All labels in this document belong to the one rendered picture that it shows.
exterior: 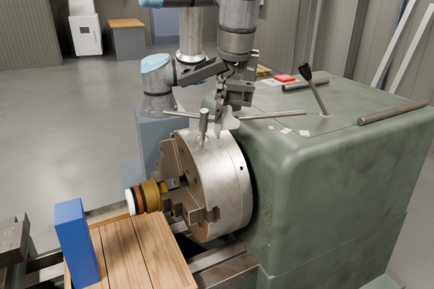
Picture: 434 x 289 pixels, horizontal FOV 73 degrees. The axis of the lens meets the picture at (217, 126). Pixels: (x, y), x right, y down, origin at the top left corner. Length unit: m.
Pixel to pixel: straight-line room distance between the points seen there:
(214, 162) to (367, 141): 0.39
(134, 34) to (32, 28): 1.92
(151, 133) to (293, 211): 0.66
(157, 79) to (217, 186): 0.59
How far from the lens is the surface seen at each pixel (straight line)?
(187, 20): 1.09
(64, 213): 0.79
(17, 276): 0.97
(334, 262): 1.10
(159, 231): 1.00
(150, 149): 1.23
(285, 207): 0.74
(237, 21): 0.57
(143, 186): 0.79
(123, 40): 6.94
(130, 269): 0.92
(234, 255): 0.96
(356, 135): 0.80
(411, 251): 2.45
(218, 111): 0.64
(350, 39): 4.16
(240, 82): 0.63
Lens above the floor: 1.59
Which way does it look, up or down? 26 degrees down
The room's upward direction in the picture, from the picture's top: straight up
